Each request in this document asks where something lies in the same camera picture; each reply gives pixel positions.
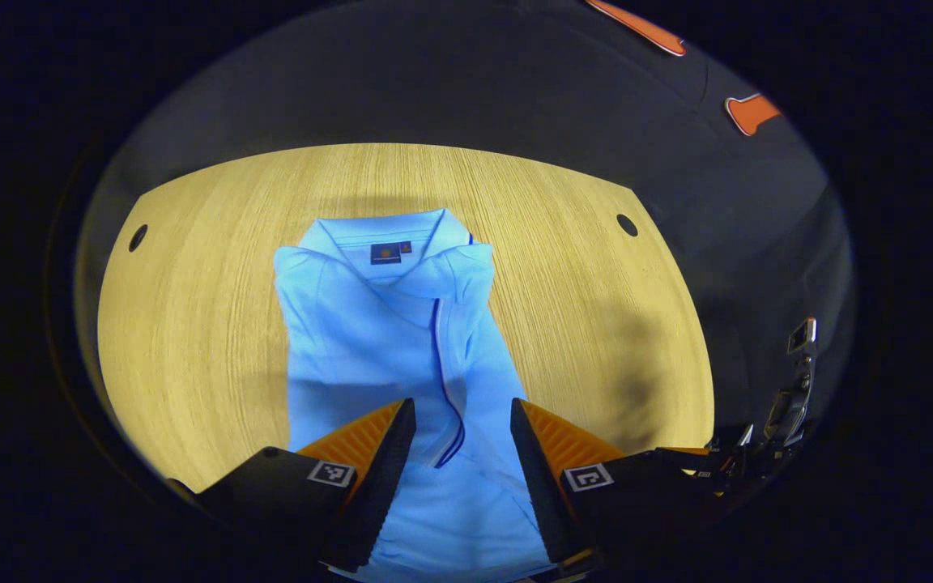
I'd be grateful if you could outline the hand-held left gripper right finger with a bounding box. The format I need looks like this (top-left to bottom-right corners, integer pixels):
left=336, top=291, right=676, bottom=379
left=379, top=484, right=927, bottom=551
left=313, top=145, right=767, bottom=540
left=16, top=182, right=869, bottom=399
left=510, top=397, right=722, bottom=572

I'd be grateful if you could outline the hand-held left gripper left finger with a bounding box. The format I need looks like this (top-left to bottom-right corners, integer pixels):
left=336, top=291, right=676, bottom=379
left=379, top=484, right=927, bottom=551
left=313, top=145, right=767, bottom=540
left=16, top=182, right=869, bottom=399
left=165, top=397, right=418, bottom=573

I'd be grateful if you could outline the light blue T-shirt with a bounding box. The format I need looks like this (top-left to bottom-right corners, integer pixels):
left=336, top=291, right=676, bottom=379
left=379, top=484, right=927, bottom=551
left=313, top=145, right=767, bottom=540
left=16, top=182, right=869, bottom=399
left=272, top=208, right=564, bottom=582

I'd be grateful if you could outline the black backdrop cloth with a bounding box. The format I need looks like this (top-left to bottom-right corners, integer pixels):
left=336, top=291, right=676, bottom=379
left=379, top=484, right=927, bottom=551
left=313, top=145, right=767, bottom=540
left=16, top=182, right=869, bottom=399
left=78, top=0, right=856, bottom=454

